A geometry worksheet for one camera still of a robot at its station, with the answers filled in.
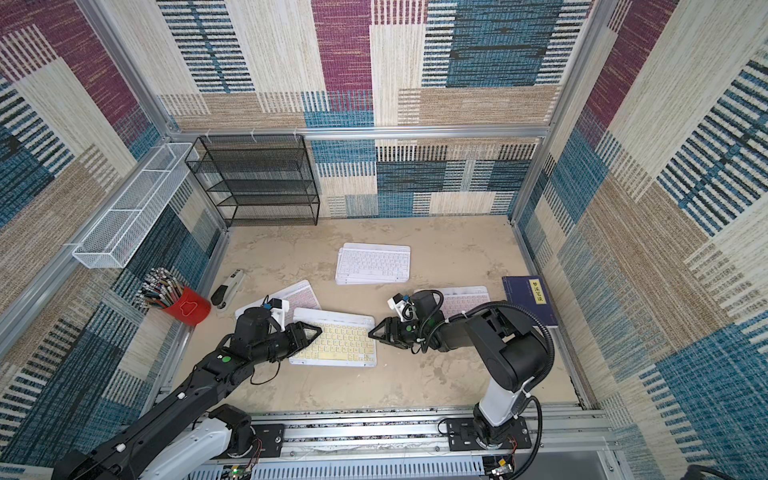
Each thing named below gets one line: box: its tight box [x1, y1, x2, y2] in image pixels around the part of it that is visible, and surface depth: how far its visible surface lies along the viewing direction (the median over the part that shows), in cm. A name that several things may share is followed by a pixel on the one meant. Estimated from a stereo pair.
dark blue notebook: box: [502, 275, 559, 329], surface depth 101 cm
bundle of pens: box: [136, 267, 184, 309], surface depth 85 cm
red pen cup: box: [164, 287, 211, 327], surface depth 89 cm
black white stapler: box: [210, 269, 244, 310], surface depth 98 cm
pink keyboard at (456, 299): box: [415, 286, 491, 316], surface depth 101 cm
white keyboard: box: [335, 243, 411, 285], surface depth 107 cm
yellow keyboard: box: [289, 308, 378, 367], surface depth 86 cm
